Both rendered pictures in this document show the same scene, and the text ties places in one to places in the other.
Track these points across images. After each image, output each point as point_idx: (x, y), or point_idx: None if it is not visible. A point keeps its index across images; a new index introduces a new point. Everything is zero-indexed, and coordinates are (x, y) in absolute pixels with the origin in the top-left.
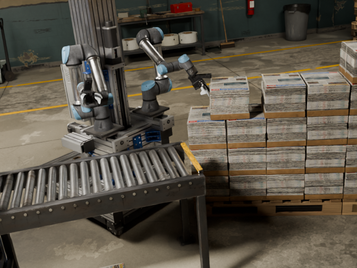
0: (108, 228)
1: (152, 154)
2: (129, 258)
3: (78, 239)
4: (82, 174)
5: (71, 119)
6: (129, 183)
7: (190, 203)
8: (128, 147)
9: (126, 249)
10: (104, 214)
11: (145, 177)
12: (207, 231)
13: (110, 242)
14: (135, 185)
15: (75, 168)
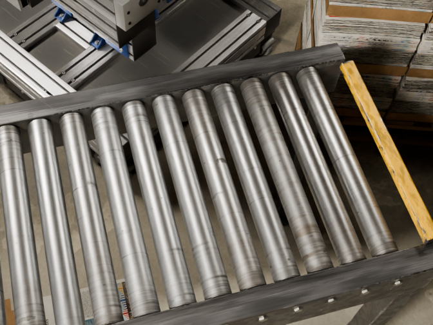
0: (98, 165)
1: (256, 106)
2: (156, 258)
3: (29, 185)
4: (44, 198)
5: None
6: (209, 276)
7: None
8: (160, 4)
9: (145, 227)
10: (90, 143)
11: (179, 20)
12: (384, 324)
13: (105, 201)
14: (231, 297)
15: (15, 160)
